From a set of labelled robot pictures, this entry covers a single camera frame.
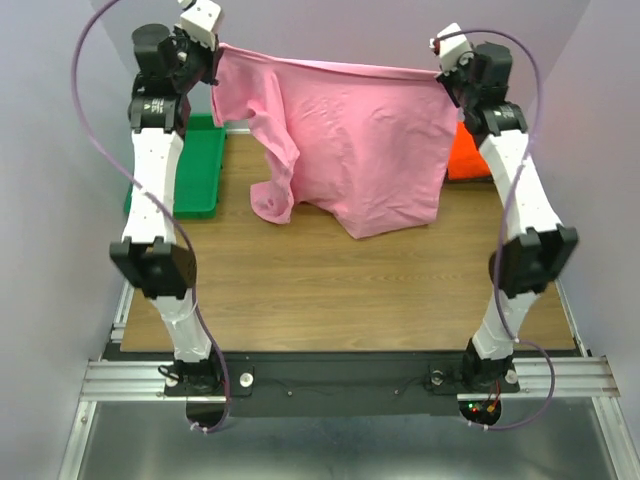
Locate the pink t shirt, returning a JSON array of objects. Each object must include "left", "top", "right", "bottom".
[{"left": 212, "top": 45, "right": 458, "bottom": 239}]

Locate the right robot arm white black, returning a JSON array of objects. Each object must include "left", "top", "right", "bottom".
[{"left": 431, "top": 35, "right": 579, "bottom": 390}]

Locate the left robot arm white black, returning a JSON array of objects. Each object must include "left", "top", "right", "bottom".
[{"left": 109, "top": 24, "right": 224, "bottom": 396}]

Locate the folded orange t shirt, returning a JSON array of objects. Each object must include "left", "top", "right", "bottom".
[{"left": 447, "top": 122, "right": 491, "bottom": 181}]

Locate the green plastic tray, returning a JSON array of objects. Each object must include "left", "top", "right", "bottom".
[{"left": 123, "top": 113, "right": 229, "bottom": 220}]

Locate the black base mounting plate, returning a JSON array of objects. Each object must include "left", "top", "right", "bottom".
[{"left": 99, "top": 351, "right": 521, "bottom": 419}]

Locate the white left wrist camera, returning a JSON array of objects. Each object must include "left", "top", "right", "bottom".
[{"left": 177, "top": 0, "right": 224, "bottom": 51}]

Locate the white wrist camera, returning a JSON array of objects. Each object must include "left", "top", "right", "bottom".
[
  {"left": 177, "top": 0, "right": 224, "bottom": 51},
  {"left": 429, "top": 23, "right": 473, "bottom": 73}
]

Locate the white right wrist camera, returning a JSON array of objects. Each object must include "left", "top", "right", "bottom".
[{"left": 429, "top": 23, "right": 473, "bottom": 73}]

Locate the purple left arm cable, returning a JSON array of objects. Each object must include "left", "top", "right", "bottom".
[{"left": 72, "top": 0, "right": 232, "bottom": 435}]

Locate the aluminium frame rail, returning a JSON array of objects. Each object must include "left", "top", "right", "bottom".
[{"left": 80, "top": 357, "right": 620, "bottom": 404}]

